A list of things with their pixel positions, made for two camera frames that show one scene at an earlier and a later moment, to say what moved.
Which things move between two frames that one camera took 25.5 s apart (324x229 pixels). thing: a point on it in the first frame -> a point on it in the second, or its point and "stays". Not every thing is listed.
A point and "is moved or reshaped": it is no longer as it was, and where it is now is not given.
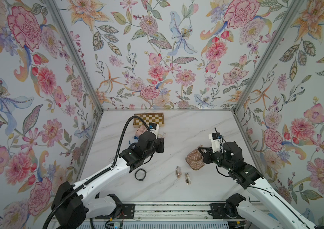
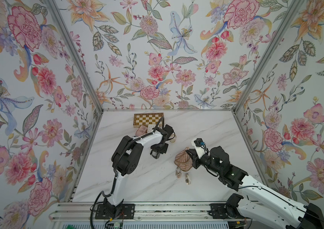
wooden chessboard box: x=157 y=118 stays
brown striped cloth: x=195 y=159 is moved or reshaped
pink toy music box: x=140 y=130 stays
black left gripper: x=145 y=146 -> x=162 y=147
